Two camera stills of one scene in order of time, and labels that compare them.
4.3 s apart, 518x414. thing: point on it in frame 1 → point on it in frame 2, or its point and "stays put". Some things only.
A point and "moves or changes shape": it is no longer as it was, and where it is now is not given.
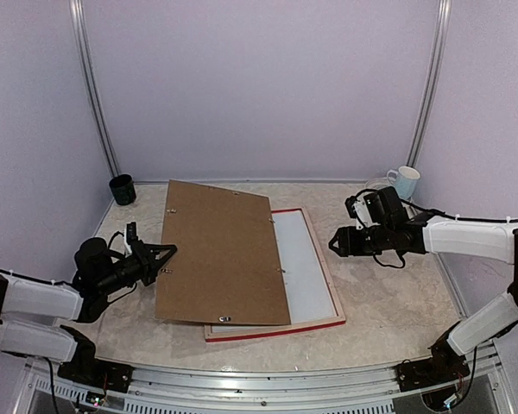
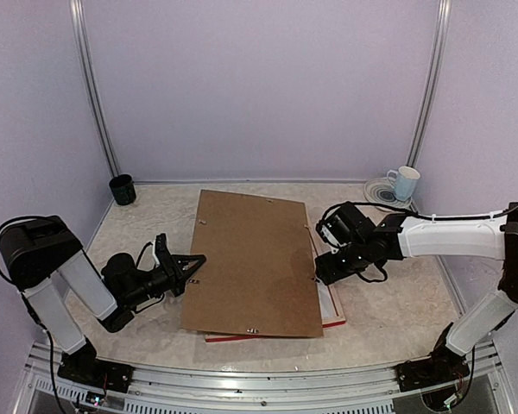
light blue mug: x=405 y=180 stays put
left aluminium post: x=84 y=38 stays put
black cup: x=123 y=189 stays put
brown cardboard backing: x=225 y=269 moves or changes shape
